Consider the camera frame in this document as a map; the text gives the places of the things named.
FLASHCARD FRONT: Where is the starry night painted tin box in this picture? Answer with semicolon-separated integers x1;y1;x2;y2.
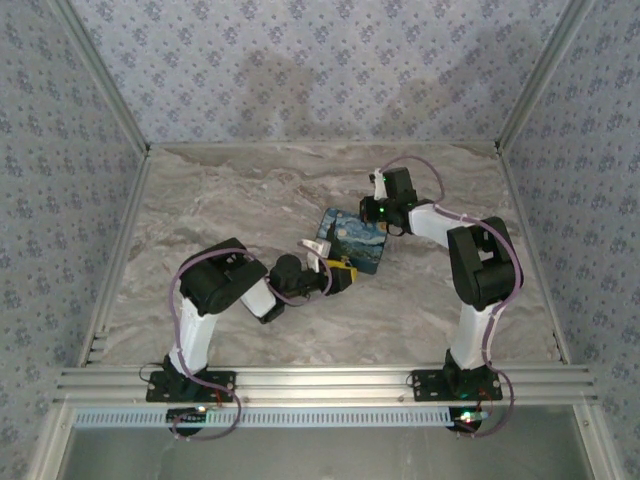
314;207;391;276

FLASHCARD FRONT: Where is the left controller board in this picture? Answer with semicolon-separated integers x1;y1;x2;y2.
166;407;210;434

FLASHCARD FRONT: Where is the controller board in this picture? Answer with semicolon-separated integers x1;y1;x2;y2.
166;407;210;434
448;407;490;435

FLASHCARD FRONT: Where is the right controller board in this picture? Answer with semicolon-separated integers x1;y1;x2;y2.
448;407;490;435

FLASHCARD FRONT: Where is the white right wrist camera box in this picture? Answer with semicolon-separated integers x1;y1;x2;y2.
368;169;390;202

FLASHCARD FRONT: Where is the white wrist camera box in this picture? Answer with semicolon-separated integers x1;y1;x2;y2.
368;169;390;202
298;239;332;275

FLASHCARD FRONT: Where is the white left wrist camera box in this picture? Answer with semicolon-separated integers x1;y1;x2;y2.
298;239;332;275

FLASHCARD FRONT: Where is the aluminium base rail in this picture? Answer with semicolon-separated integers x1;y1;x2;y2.
53;364;599;407

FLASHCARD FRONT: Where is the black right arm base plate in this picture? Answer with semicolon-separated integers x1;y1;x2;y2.
409;369;504;404

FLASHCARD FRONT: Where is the slotted grey cable duct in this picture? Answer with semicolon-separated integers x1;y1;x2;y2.
72;406;454;431

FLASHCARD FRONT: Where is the aluminium side rail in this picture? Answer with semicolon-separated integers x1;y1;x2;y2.
499;149;572;365
79;149;154;369

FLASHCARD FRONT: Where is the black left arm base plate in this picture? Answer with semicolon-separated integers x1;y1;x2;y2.
145;370;238;404

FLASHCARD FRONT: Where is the aluminium frame post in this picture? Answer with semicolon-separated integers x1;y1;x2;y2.
49;0;152;157
494;0;596;154

